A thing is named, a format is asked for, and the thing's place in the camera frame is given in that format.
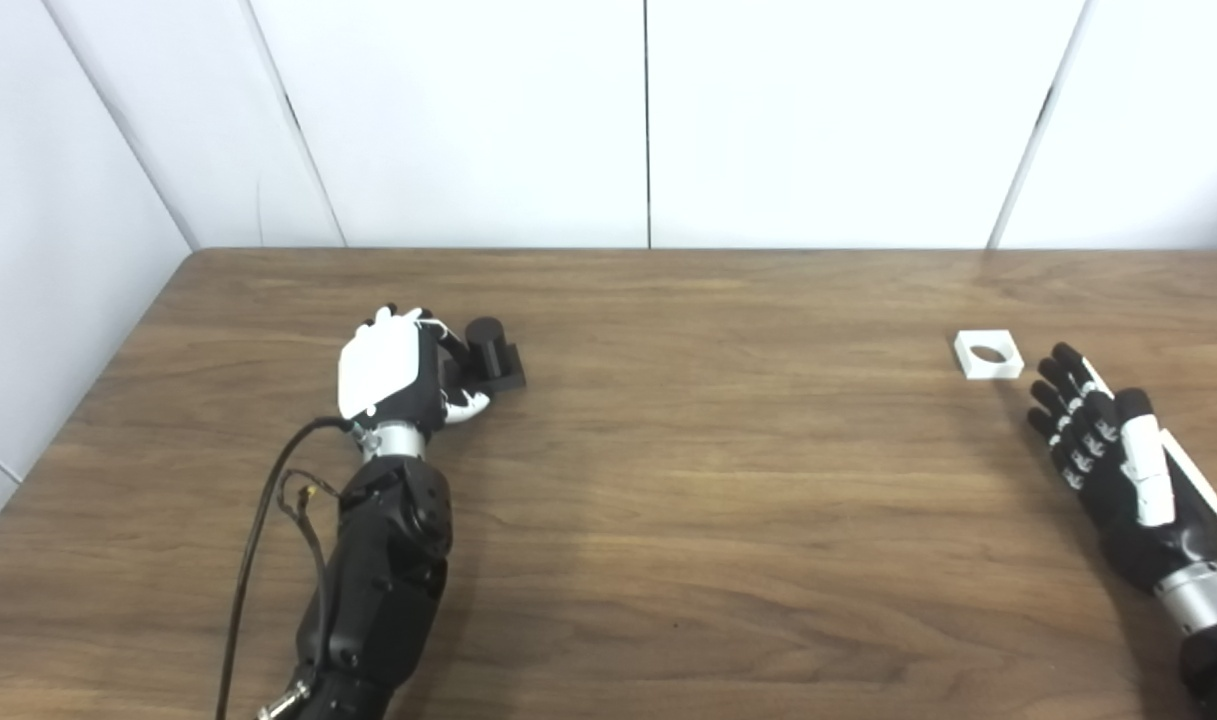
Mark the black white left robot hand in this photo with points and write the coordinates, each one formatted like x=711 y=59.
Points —
x=378 y=365

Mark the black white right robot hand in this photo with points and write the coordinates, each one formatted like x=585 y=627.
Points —
x=1128 y=510

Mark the black peg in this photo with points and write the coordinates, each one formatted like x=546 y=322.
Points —
x=485 y=340

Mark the white square piece with hole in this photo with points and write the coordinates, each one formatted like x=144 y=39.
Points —
x=978 y=370

